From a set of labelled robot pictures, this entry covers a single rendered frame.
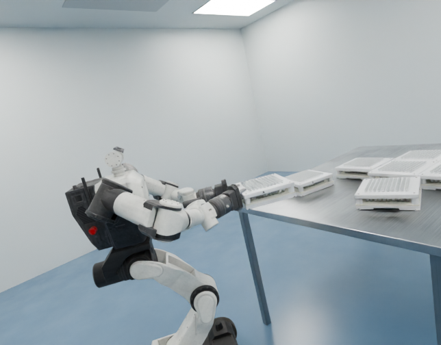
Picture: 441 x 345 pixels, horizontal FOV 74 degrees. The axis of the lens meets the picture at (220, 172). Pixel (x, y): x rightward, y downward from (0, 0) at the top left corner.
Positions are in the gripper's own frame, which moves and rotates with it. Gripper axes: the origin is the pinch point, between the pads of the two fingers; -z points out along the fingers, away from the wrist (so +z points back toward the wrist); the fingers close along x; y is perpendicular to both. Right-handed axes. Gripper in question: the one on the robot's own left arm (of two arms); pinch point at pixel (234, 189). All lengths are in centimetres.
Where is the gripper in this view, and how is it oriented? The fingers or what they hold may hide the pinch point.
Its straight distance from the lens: 147.9
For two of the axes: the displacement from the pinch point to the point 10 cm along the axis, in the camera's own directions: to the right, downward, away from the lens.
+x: 2.5, 9.5, 2.0
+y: 0.5, 1.9, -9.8
